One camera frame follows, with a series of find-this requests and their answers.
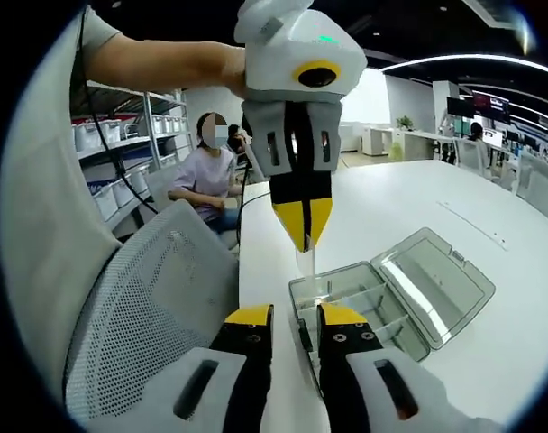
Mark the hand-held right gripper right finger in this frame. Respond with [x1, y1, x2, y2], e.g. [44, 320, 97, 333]
[315, 302, 505, 433]

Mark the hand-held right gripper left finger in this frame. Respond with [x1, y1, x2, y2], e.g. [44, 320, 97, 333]
[88, 304, 275, 433]

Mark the transparent grey guide fixture box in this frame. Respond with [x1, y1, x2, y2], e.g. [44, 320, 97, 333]
[288, 226, 498, 401]

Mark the clear plastic divider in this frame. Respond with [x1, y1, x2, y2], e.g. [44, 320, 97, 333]
[294, 233, 319, 295]

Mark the white low cabinet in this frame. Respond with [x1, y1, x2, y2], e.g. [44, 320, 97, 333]
[361, 125, 443, 162]

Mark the grey mesh office chair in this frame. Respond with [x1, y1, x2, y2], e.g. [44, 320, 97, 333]
[64, 199, 275, 423]

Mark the metal shelf with white bins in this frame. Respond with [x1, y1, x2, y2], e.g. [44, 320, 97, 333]
[69, 88, 190, 229]

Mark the white office chair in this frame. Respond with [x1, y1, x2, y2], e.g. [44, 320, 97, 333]
[452, 137, 483, 171]
[516, 152, 548, 214]

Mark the white ceiling light strip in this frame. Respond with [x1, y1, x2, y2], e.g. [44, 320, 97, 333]
[380, 52, 548, 77]

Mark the person's grey shirt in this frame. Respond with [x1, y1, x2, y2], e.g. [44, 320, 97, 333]
[0, 6, 124, 401]

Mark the black table cable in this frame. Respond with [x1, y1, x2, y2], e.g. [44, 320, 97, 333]
[234, 178, 259, 248]

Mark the red wall screen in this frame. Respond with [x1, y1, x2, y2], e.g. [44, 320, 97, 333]
[470, 88, 513, 126]

